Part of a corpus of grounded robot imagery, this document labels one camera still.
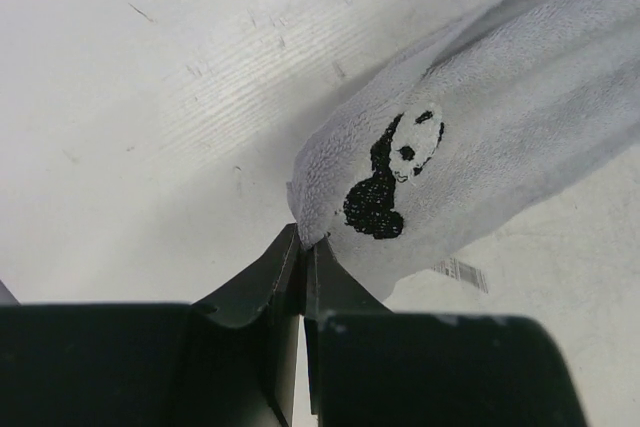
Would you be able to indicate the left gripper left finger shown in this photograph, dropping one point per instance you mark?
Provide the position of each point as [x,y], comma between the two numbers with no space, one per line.
[225,360]

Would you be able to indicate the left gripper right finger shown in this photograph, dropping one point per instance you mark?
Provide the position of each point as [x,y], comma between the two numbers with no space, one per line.
[370,366]

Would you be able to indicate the grey towel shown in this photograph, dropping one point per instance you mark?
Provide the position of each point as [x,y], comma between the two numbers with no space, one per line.
[497,111]

